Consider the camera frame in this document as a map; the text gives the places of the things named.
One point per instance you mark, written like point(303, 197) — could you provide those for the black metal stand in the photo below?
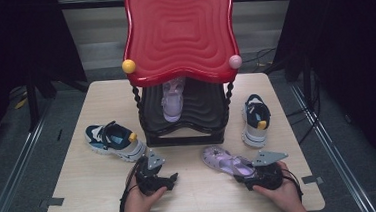
point(36, 96)

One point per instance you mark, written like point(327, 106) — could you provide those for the small black tape strip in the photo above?
point(59, 135)

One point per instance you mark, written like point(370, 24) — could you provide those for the navy and white sneaker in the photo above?
point(115, 141)
point(256, 124)

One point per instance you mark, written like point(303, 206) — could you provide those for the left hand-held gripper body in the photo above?
point(149, 179)

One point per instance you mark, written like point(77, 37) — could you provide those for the person's left hand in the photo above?
point(142, 204)

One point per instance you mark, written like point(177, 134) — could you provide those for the red and black shoe rack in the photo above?
point(181, 53)

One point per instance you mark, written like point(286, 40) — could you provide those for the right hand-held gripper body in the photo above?
point(267, 174)

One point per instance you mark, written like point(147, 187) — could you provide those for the grey tape strip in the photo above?
point(53, 202)
point(312, 179)

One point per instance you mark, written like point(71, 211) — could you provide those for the yellow item on floor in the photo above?
point(21, 103)

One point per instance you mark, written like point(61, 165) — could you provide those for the purple sandal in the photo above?
point(225, 162)
point(173, 103)

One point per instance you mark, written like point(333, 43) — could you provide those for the person's right hand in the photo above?
point(282, 194)

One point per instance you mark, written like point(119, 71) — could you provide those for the black curtain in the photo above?
point(11, 48)
point(355, 40)

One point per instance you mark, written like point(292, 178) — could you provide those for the metal floor rail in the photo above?
point(332, 149)
point(16, 171)

